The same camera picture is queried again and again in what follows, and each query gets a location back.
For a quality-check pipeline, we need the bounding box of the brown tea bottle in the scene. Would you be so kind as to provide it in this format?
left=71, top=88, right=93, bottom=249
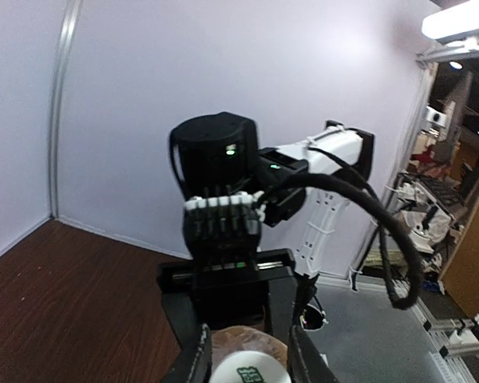
left=212, top=326, right=287, bottom=373

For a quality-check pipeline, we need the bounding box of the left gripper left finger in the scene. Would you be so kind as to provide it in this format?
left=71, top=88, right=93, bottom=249
left=160, top=324, right=212, bottom=383

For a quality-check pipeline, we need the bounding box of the right aluminium frame post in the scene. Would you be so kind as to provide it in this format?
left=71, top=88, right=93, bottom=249
left=47, top=0, right=84, bottom=219

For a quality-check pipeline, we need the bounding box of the right black braided cable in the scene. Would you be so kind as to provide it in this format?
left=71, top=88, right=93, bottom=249
left=263, top=151, right=424, bottom=311

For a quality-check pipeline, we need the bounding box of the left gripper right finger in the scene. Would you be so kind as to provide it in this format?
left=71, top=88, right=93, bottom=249
left=287, top=326, right=338, bottom=383

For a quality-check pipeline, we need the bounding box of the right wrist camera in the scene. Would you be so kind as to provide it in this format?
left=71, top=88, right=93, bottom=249
left=183, top=191, right=265, bottom=267

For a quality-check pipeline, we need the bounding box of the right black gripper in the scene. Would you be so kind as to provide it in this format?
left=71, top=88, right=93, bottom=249
left=156, top=249, right=297, bottom=347

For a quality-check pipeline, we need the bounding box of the ceiling light bar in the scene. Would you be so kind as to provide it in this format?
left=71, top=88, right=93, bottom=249
left=422, top=1, right=479, bottom=42

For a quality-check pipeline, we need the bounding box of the white tea bottle cap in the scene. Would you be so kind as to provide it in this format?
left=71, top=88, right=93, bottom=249
left=209, top=351, right=291, bottom=383

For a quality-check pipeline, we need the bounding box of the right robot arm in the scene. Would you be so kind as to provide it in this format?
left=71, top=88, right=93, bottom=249
left=156, top=112, right=374, bottom=347

